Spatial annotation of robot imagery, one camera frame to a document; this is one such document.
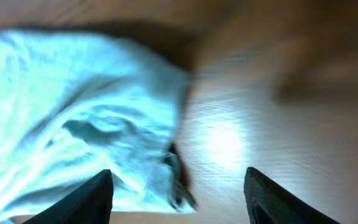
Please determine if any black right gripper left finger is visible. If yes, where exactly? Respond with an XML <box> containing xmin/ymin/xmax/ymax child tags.
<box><xmin>23</xmin><ymin>169</ymin><xmax>114</xmax><ymax>224</ymax></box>

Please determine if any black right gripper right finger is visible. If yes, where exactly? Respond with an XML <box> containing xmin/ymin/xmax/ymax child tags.
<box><xmin>244</xmin><ymin>167</ymin><xmax>338</xmax><ymax>224</ymax></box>

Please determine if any light blue t-shirt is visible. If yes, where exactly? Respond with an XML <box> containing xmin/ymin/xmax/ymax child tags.
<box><xmin>0</xmin><ymin>30</ymin><xmax>195</xmax><ymax>223</ymax></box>

